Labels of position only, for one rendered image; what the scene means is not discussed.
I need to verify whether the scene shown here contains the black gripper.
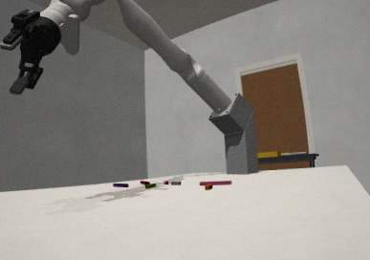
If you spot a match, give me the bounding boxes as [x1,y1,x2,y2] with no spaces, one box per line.
[0,10,61,95]

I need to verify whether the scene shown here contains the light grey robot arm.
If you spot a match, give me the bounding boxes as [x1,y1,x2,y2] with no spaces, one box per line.
[40,0,231,114]

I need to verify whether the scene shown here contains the lime green rod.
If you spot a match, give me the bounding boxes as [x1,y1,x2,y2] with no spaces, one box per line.
[145,184,156,189]

